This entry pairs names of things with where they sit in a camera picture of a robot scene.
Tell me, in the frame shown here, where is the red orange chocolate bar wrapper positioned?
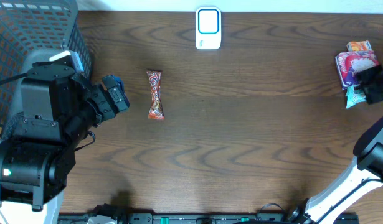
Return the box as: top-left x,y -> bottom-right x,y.
146,70 -> 164,120

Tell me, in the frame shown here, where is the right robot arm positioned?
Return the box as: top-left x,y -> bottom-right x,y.
286,117 -> 383,224

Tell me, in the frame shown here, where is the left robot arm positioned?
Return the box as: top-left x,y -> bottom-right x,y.
0,51 -> 130,223

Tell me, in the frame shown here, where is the purple red noodle packet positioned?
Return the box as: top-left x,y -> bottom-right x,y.
335,50 -> 380,90

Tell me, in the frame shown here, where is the small orange box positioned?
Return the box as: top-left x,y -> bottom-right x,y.
346,40 -> 372,52

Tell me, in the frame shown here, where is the teal snack wrapper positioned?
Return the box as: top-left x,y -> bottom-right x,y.
346,85 -> 366,109

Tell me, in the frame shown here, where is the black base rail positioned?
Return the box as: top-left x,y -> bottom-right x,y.
57,212 -> 360,224

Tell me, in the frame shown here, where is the dark grey plastic basket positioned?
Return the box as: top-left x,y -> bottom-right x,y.
0,0 -> 92,141

